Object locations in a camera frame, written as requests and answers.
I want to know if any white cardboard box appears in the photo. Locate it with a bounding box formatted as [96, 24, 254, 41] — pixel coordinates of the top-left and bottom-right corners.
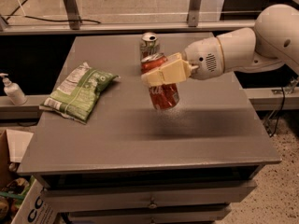
[0, 129, 57, 224]

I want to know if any metal railing frame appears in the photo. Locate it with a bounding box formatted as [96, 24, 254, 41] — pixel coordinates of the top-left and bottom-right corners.
[0, 0, 299, 36]

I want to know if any black floor cable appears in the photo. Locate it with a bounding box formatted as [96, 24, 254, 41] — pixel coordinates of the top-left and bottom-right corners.
[5, 0, 102, 25]

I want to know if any green white soda can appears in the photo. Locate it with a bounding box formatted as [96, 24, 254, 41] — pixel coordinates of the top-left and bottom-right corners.
[139, 32, 160, 59]

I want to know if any red coke can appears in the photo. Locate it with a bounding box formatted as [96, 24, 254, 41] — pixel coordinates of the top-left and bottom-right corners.
[141, 53, 179, 110]

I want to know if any grey drawer cabinet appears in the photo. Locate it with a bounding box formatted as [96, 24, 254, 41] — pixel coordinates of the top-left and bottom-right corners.
[19, 35, 280, 224]

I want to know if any top drawer knob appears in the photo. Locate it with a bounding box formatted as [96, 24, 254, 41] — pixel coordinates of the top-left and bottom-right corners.
[148, 199, 158, 209]

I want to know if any white pump bottle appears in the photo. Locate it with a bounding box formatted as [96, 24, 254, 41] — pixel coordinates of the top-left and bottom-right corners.
[0, 73, 27, 105]

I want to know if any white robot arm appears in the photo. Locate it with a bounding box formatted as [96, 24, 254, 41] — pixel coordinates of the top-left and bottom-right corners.
[141, 5, 299, 87]

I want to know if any green chip bag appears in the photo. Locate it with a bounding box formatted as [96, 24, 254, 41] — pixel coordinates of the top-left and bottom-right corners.
[39, 63, 118, 124]

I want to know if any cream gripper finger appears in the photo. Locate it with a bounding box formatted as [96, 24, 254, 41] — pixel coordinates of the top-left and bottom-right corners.
[167, 52, 182, 63]
[141, 59, 192, 87]

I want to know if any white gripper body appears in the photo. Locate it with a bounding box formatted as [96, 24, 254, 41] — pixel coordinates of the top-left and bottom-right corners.
[182, 37, 224, 80]

